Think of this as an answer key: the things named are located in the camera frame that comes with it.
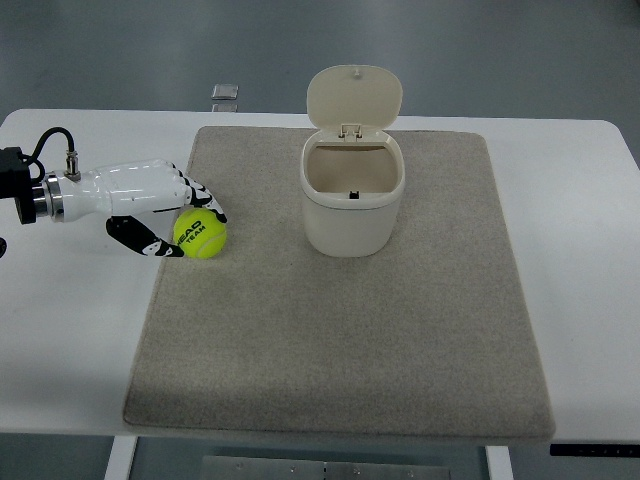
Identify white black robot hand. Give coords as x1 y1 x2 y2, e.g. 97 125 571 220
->
33 159 227 257

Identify yellow tennis ball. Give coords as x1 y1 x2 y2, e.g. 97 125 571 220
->
173 208 227 259

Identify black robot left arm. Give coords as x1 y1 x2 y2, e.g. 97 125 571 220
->
1 147 48 224

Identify metal floor socket plate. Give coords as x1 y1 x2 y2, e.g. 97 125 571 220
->
211 84 239 100

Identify beige lidded bin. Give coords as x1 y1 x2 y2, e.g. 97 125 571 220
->
300 65 405 257

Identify white left table leg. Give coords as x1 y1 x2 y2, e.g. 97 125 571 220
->
104 436 138 480

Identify white table leg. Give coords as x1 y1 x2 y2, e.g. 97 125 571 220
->
104 436 138 480
485 446 514 480

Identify grey felt mat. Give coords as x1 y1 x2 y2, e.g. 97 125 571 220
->
123 126 555 443

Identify white right table leg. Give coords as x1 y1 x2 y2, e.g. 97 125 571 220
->
485 446 514 480

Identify black desk control panel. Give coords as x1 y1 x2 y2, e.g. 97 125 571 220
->
549 443 640 458

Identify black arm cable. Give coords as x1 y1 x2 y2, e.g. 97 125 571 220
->
19 126 83 180

